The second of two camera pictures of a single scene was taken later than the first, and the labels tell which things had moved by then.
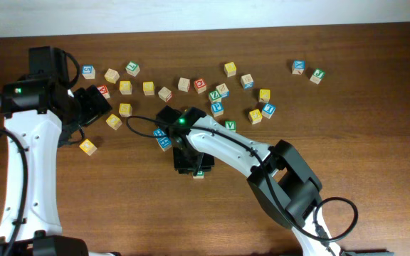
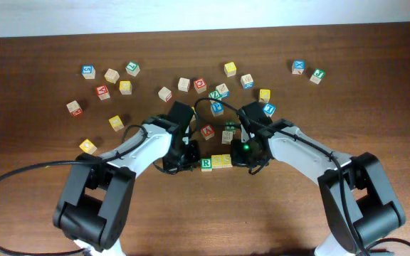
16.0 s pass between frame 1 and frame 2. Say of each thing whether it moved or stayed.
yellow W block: stayed
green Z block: stayed
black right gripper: moved
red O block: stayed
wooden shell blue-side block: stayed
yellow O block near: stayed
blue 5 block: stayed
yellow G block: stayed
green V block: stayed
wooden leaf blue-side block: stayed
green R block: moved
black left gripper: moved
